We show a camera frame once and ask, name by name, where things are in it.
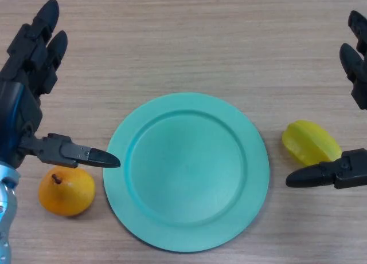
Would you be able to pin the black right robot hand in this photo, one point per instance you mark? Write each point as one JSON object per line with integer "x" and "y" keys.
{"x": 354, "y": 75}

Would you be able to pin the green round plate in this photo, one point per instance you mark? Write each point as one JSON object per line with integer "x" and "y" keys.
{"x": 186, "y": 172}

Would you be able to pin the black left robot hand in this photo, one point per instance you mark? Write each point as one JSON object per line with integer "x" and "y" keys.
{"x": 20, "y": 103}

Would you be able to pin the orange pear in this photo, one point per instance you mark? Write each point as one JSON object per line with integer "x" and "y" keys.
{"x": 67, "y": 192}

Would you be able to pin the yellow starfruit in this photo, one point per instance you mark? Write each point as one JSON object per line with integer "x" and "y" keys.
{"x": 311, "y": 142}

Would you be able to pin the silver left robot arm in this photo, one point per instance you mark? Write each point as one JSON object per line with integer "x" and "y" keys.
{"x": 6, "y": 212}

